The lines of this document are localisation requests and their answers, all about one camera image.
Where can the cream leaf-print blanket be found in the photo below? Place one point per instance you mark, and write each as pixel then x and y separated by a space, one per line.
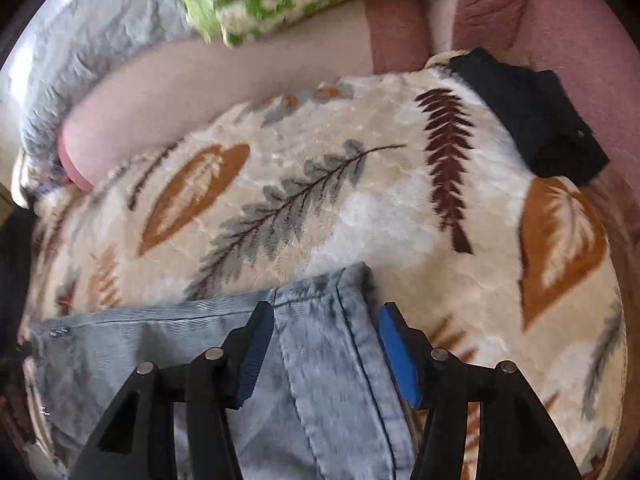
pixel 350 200

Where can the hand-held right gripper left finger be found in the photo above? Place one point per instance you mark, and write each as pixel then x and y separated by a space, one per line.
pixel 256 355

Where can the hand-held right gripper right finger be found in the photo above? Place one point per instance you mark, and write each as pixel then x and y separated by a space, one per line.
pixel 395 355

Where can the pink bolster cushion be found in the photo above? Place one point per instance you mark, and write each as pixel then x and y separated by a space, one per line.
pixel 200 80

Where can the black cloth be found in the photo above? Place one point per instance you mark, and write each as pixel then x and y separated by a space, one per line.
pixel 535 110

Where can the green patterned folded blanket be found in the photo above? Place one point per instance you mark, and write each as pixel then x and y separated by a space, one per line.
pixel 280 0

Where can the grey denim garment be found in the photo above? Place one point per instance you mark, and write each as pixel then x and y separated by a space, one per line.
pixel 325 360

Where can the grey quilted blanket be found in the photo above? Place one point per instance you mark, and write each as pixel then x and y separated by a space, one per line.
pixel 90 35

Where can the pink sofa backrest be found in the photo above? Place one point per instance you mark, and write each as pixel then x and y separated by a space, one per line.
pixel 575 25

